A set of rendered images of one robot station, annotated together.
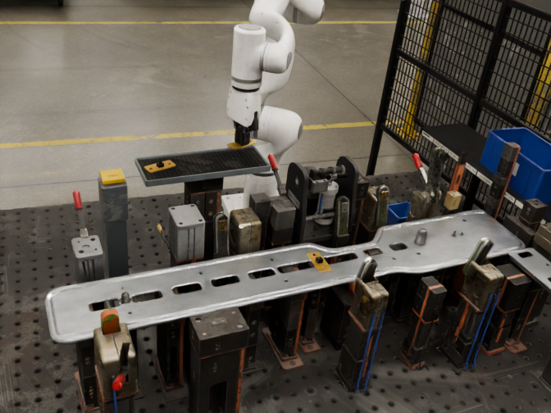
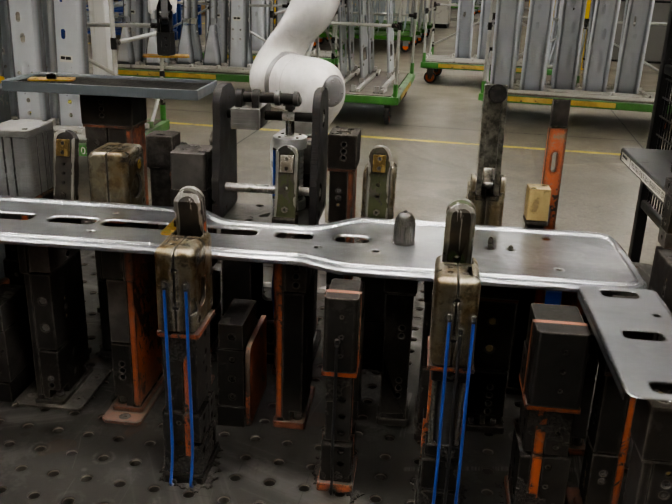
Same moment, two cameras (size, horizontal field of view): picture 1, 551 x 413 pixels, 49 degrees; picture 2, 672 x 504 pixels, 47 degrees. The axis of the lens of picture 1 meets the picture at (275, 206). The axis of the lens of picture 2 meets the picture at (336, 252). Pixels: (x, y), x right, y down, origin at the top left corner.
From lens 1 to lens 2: 1.26 m
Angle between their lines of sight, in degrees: 32
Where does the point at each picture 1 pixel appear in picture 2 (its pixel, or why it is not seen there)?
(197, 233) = (16, 149)
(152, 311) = not seen: outside the picture
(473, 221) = (564, 243)
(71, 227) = not seen: hidden behind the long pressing
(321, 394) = (112, 467)
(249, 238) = (105, 179)
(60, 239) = not seen: hidden behind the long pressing
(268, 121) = (282, 70)
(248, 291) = (16, 228)
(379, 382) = (233, 486)
